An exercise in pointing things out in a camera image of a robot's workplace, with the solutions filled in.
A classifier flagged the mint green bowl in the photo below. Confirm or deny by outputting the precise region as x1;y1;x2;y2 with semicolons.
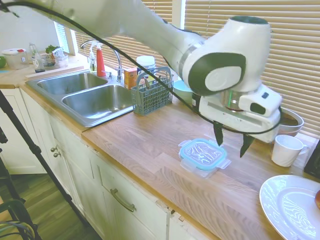
172;79;194;101

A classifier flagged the black toaster oven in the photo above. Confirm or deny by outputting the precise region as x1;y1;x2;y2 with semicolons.
303;139;320;180

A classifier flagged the maroon wrist mount plate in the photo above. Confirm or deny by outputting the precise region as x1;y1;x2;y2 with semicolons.
224;105;245;113

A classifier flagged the orange cardboard box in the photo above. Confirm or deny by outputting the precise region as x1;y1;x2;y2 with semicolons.
123;67;139;91

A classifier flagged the clear container with greens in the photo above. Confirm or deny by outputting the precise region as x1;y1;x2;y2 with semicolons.
44;44;69;69

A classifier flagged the metal drawer pull handle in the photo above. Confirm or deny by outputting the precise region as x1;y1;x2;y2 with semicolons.
109;188;137;214

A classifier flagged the white dinner plate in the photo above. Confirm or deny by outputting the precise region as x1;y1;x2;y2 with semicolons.
258;174;320;240

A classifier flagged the red dish soap bottle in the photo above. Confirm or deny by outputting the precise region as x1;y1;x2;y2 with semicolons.
90;41;107;77

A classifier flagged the stainless steel double sink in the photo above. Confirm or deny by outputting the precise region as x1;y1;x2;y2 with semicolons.
24;71;137;129

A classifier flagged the grey bowl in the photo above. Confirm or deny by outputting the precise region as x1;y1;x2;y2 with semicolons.
278;108;305;136

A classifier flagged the pink bowl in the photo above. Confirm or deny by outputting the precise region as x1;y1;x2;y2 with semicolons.
277;126;304;138

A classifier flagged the clear plastic container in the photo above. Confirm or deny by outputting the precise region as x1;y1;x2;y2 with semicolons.
179;159;221;180

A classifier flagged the grey plastic cutlery basket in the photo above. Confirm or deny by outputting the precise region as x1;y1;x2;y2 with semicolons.
131;65;175;117

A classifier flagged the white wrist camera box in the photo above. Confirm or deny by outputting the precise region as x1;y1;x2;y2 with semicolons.
238;84;284;119

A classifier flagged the black tripod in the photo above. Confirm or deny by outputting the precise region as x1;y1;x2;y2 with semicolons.
0;88;90;240

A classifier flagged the white narrow window blind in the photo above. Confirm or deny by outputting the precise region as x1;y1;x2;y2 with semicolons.
53;20;71;55

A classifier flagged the glass bottle with dark liquid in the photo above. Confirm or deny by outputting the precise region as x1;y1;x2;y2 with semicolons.
28;42;47;74

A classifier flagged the white wipes canister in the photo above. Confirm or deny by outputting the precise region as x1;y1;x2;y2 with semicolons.
135;55;157;77

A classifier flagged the chrome kitchen faucet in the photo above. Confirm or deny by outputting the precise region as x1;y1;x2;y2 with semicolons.
80;38;124;84

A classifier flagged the white kitchen base cabinet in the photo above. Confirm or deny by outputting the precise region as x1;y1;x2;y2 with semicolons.
0;84;212;240

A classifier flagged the white ribbed cup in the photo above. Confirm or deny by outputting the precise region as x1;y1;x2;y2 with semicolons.
270;134;311;168

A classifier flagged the clear lid with teal seal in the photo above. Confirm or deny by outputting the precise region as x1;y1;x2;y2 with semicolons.
177;137;232;174

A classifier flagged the beige window blind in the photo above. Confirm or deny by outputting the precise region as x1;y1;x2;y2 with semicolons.
73;0;174;76
184;0;320;139

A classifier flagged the clear soap dispenser bottle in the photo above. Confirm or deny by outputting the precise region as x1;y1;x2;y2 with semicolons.
87;55;97;74

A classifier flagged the wooden strip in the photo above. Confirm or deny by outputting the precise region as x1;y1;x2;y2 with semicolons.
24;65;85;79

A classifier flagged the clear tub with white lid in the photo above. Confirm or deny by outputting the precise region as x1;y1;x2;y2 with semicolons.
1;48;28;71

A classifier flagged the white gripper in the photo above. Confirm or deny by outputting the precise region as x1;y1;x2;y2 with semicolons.
199;94;282;159

